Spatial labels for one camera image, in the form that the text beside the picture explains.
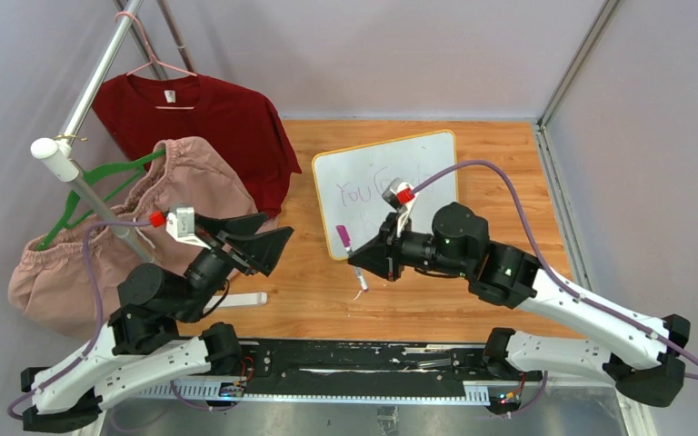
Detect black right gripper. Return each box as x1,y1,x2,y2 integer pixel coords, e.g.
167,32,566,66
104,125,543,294
348,212,471,282

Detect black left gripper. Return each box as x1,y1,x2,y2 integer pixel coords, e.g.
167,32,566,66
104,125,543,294
177,212,295,322

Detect white purple whiteboard marker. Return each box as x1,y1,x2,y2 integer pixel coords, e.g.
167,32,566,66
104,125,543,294
335,224,370,293

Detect yellow-framed whiteboard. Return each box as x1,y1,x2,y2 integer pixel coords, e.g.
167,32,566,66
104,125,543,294
312,130,456,261

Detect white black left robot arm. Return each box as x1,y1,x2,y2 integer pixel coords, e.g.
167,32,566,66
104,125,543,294
7,206,294,433

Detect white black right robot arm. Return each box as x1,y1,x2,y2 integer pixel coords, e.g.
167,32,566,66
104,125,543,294
348,203,691,408

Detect red t-shirt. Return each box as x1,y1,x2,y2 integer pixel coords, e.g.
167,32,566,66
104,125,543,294
93,74,301,218

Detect green clothes hanger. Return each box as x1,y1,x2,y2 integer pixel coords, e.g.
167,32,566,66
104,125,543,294
35,150,166,251

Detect pink shorts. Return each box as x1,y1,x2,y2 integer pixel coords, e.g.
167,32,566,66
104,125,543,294
7,136,257,340

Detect pink clothes hanger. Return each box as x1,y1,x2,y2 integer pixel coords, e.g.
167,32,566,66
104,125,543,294
114,10,200,112

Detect silver clothes rack pole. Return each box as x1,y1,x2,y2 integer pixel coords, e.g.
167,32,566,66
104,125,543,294
29,0,157,266

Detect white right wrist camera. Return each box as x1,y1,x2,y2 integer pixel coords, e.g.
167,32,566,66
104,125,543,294
382,179,416,238

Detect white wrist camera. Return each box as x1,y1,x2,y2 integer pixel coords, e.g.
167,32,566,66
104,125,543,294
166,206,210,249
382,179,416,238

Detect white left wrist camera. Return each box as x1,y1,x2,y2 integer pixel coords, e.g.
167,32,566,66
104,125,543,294
166,206,210,249

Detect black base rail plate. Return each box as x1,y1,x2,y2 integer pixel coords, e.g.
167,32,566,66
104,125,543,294
183,336,543,400

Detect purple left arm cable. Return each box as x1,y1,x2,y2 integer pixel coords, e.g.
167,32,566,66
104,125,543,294
6,219,242,421

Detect grey aluminium frame post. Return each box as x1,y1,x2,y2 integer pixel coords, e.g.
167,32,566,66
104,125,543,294
537,0,622,130

